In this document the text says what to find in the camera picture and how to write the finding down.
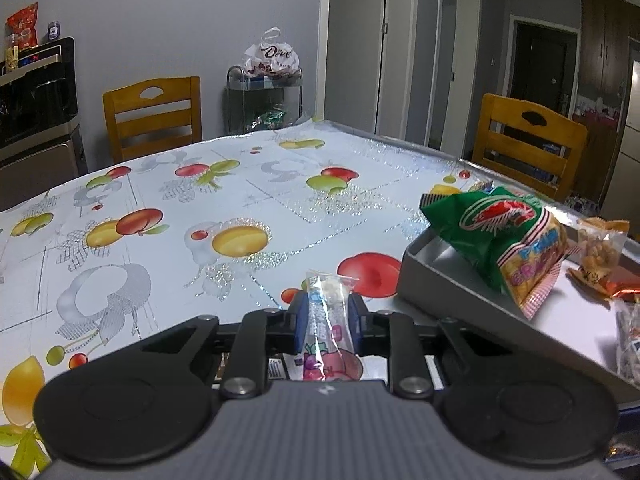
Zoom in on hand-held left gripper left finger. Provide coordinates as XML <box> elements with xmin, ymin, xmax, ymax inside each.
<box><xmin>137</xmin><ymin>292</ymin><xmax>308</xmax><ymax>400</ymax></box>

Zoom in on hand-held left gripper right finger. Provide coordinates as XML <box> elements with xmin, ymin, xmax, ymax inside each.
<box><xmin>348</xmin><ymin>292</ymin><xmax>506</xmax><ymax>401</ymax></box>

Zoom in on clear packet with pink print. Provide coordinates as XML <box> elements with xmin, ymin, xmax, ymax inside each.
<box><xmin>300</xmin><ymin>270</ymin><xmax>366</xmax><ymax>383</ymax></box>

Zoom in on grey metal tray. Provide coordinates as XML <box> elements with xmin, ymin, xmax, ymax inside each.
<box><xmin>397</xmin><ymin>227</ymin><xmax>640</xmax><ymax>401</ymax></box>

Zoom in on orange snack bar packet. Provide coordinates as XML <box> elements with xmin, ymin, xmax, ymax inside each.
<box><xmin>567</xmin><ymin>265</ymin><xmax>640</xmax><ymax>302</ymax></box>

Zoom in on clear snack packet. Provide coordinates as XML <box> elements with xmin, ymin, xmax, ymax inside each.
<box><xmin>616</xmin><ymin>304</ymin><xmax>640</xmax><ymax>387</ymax></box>

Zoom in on fruit-print tablecloth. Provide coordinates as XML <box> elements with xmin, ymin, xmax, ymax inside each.
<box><xmin>0</xmin><ymin>119</ymin><xmax>640</xmax><ymax>471</ymax></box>

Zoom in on green cracker bag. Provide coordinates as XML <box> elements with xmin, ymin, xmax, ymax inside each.
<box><xmin>419</xmin><ymin>186</ymin><xmax>571</xmax><ymax>321</ymax></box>

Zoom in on green packets in cart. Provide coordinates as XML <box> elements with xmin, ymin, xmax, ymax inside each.
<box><xmin>252</xmin><ymin>109</ymin><xmax>287</xmax><ymax>131</ymax></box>

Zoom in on metal rolling cart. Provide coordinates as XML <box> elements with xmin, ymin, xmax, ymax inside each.
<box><xmin>226</xmin><ymin>65</ymin><xmax>304</xmax><ymax>136</ymax></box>

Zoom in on wooden chair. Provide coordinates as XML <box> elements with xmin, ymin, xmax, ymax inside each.
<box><xmin>102</xmin><ymin>76</ymin><xmax>203</xmax><ymax>163</ymax></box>
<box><xmin>471</xmin><ymin>92</ymin><xmax>589</xmax><ymax>201</ymax></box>

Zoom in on clear peanut packet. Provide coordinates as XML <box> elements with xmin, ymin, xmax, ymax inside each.
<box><xmin>577</xmin><ymin>216</ymin><xmax>631</xmax><ymax>283</ymax></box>

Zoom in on white plastic bag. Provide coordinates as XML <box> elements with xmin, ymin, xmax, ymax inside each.
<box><xmin>243</xmin><ymin>27</ymin><xmax>302</xmax><ymax>78</ymax></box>

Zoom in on white interior door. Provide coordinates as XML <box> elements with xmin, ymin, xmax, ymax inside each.
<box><xmin>379</xmin><ymin>0</ymin><xmax>419</xmax><ymax>138</ymax></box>

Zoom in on dark entrance door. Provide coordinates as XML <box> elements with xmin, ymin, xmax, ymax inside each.
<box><xmin>510</xmin><ymin>17</ymin><xmax>581</xmax><ymax>117</ymax></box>

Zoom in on grey refrigerator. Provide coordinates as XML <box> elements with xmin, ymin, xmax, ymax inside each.
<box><xmin>601</xmin><ymin>60</ymin><xmax>640</xmax><ymax>241</ymax></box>

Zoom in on black water dispenser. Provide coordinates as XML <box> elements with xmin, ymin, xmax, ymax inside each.
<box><xmin>0</xmin><ymin>36</ymin><xmax>88</xmax><ymax>196</ymax></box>

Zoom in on dark wooden cabinet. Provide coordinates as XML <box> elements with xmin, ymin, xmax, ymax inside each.
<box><xmin>579</xmin><ymin>0</ymin><xmax>640</xmax><ymax>106</ymax></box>

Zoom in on red snack bag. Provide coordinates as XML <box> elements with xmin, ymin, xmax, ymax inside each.
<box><xmin>6</xmin><ymin>1</ymin><xmax>40</xmax><ymax>48</ymax></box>

